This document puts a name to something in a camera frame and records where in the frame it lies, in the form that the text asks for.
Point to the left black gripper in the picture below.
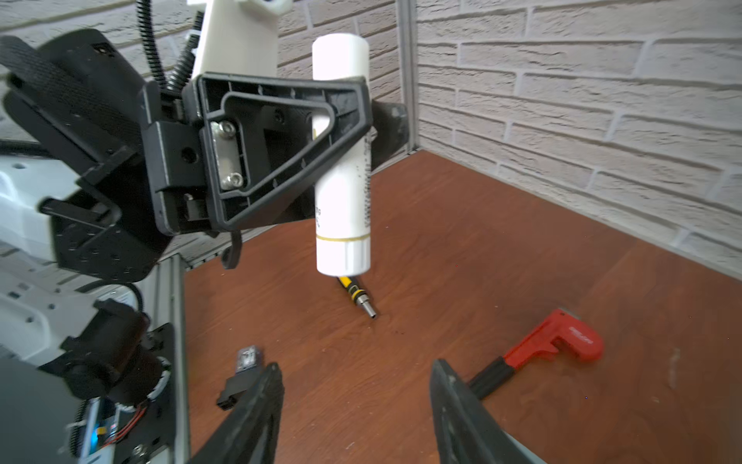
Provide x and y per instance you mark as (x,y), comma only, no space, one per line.
(234,152)

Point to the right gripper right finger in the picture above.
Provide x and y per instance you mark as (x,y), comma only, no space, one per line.
(464,429)

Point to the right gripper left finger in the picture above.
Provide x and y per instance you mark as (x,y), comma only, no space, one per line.
(249,434)

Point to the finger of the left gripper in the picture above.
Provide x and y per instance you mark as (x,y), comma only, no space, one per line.
(392,125)

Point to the white glue stick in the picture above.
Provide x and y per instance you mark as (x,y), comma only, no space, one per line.
(342,195)

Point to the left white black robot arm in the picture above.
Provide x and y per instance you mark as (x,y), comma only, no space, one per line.
(78,97)

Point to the red black pipe wrench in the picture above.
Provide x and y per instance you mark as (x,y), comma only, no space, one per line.
(561,330)

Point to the yellow black screwdriver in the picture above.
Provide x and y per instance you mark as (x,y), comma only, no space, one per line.
(357,294)

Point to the aluminium frame rail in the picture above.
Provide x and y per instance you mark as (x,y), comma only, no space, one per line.
(163,292)

